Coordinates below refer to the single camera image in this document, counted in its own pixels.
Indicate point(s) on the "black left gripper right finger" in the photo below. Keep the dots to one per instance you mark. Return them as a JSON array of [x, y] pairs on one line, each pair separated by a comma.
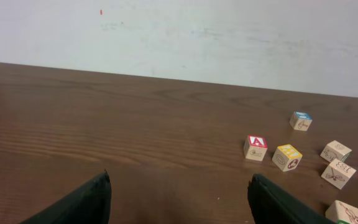
[[270, 204]]

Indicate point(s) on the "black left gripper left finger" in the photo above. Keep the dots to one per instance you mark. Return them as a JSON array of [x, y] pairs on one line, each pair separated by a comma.
[[89, 203]]

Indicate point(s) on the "wooden block violin picture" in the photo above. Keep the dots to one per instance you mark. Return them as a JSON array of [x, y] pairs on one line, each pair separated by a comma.
[[342, 213]]

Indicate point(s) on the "yellow top ball block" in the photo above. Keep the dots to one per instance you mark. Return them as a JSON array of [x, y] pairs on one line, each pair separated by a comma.
[[286, 157]]

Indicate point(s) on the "red letter A block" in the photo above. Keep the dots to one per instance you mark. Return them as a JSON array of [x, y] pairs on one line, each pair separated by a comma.
[[255, 147]]

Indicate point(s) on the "wooden block dragonfly picture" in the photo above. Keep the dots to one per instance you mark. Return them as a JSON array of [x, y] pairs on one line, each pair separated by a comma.
[[338, 173]]

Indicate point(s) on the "plain block green edge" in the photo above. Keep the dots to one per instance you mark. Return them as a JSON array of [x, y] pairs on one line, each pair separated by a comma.
[[335, 150]]

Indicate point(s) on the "blue top wooden block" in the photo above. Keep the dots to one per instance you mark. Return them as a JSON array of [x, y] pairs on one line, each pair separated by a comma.
[[300, 121]]

